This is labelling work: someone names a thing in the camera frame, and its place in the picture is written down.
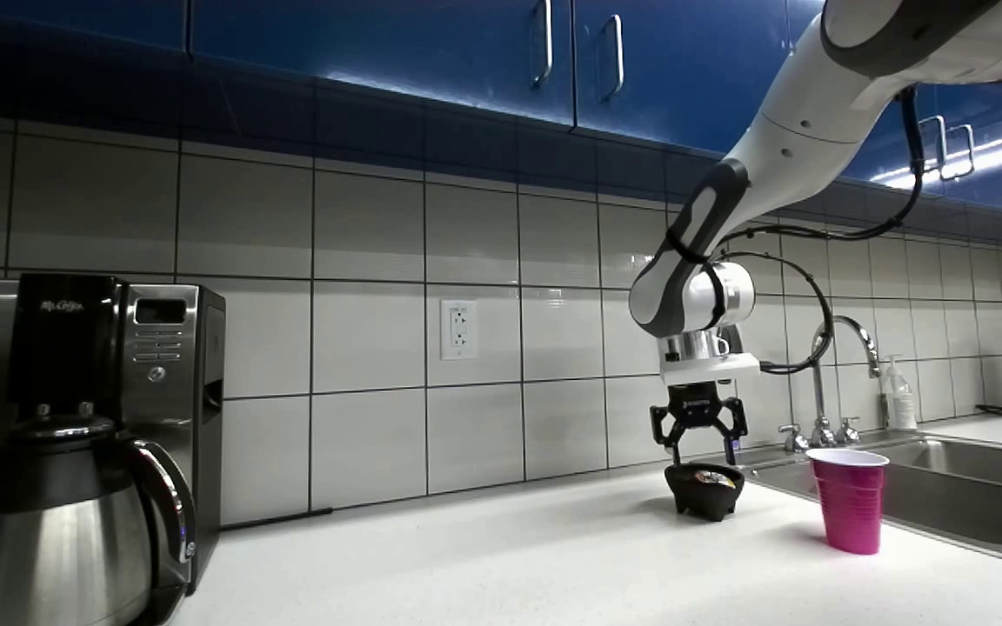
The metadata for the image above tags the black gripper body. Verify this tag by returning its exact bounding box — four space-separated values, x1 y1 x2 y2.
667 383 735 430

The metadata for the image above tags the foil snack pack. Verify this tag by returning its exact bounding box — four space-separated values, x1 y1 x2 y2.
694 470 735 484

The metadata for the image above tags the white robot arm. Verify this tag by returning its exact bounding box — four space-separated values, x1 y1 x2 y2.
631 0 1002 463

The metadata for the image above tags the black bowl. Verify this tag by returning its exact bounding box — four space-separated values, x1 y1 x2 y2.
665 463 746 521

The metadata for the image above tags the steel kitchen sink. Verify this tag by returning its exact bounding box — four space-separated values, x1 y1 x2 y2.
742 430 1002 569

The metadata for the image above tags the blue upper cabinet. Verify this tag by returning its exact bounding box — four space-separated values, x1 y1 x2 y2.
0 0 1002 222

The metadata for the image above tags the chrome sink faucet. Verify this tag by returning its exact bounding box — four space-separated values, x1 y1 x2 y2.
778 313 883 453

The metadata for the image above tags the pink plastic cup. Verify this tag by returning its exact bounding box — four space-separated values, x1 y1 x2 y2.
809 449 892 555

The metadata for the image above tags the clear soap bottle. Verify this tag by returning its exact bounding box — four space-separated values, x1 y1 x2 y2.
883 365 920 430

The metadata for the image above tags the black steel coffee maker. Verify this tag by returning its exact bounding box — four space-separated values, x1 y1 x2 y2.
0 271 231 626

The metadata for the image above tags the steel coffee carafe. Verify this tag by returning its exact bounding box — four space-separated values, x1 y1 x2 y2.
0 418 197 626

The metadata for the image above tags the white wall outlet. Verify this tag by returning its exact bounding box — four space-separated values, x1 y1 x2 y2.
439 297 477 359

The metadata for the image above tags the steel handles far cabinet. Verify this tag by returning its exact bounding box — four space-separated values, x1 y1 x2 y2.
920 114 978 179

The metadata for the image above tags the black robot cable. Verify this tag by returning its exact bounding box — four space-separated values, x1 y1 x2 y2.
717 82 928 380

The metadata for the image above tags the steel cabinet handle right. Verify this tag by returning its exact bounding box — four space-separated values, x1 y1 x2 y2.
610 15 625 96

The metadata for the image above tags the steel cabinet handle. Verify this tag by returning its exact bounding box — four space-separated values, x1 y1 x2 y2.
610 15 625 96
534 0 557 86

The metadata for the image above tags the steel cabinet handle left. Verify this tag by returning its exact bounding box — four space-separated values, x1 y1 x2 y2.
534 0 557 86

